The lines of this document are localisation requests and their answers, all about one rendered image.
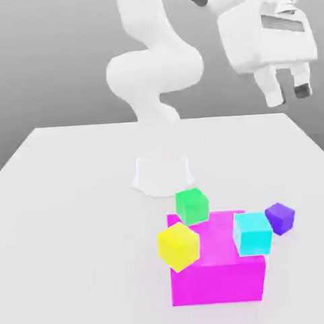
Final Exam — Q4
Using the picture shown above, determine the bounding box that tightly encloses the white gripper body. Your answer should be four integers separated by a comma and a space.
216, 0, 320, 77

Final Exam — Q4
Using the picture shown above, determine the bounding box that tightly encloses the small purple cube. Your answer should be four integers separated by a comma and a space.
264, 201, 297, 237

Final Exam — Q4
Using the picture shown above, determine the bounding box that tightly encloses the small green cube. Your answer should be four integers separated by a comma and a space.
174, 186, 211, 227

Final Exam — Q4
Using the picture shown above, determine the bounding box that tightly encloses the small cyan cube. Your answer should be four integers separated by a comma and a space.
231, 211, 274, 258

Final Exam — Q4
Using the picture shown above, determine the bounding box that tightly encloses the small yellow cube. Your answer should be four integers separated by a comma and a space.
156, 220, 203, 275

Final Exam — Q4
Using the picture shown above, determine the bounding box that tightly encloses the large magenta box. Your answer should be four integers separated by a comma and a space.
166, 208, 269, 307

